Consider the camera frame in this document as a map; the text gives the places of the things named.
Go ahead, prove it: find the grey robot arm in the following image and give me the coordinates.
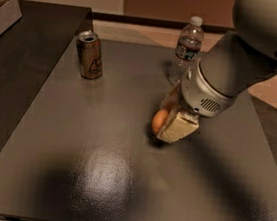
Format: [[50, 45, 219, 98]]
[[152, 0, 277, 144]]

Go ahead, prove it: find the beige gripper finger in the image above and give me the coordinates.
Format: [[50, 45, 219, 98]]
[[159, 86, 180, 110], [157, 107, 200, 144]]

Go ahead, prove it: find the orange fruit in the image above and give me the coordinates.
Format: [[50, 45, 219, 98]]
[[151, 109, 169, 135]]

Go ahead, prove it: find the clear plastic water bottle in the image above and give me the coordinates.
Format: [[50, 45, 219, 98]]
[[168, 16, 204, 86]]

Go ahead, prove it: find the orange soda can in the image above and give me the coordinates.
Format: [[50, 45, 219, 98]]
[[76, 31, 103, 80]]

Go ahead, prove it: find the dark side table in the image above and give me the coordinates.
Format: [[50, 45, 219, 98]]
[[0, 0, 93, 151]]

